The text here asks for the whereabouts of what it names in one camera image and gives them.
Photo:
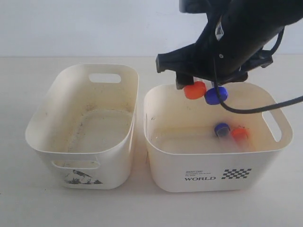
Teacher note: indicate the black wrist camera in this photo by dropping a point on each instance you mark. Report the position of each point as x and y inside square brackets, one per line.
[194, 6]

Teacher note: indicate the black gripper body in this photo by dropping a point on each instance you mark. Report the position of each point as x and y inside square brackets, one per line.
[225, 51]

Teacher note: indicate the white WORLD bin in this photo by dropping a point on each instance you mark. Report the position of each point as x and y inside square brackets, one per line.
[165, 108]

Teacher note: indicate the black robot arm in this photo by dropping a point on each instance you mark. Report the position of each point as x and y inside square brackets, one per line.
[271, 16]

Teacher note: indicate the white plastic bin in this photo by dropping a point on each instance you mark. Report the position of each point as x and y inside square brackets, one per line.
[84, 129]

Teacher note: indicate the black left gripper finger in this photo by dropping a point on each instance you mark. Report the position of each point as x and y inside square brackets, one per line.
[183, 80]

